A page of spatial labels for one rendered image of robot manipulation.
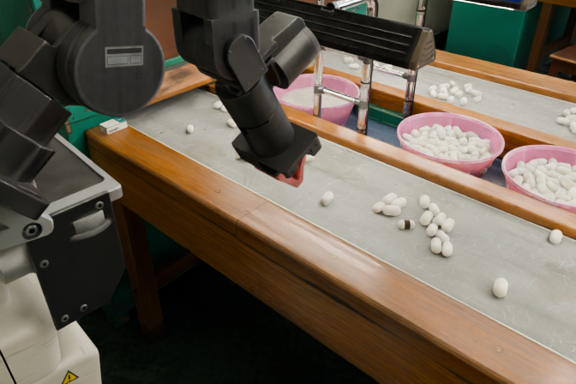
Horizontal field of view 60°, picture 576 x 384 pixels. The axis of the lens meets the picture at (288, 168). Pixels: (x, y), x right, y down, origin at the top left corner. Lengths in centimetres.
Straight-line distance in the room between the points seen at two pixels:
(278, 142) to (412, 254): 47
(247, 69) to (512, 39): 340
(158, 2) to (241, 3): 100
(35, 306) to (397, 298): 53
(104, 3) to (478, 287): 76
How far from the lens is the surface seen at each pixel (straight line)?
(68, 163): 71
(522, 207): 114
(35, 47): 43
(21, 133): 42
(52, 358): 76
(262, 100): 55
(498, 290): 94
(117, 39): 41
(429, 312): 86
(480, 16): 391
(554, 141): 144
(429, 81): 176
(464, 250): 102
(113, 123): 139
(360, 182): 117
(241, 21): 50
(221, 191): 109
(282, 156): 60
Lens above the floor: 138
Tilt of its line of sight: 32 degrees down
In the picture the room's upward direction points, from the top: straight up
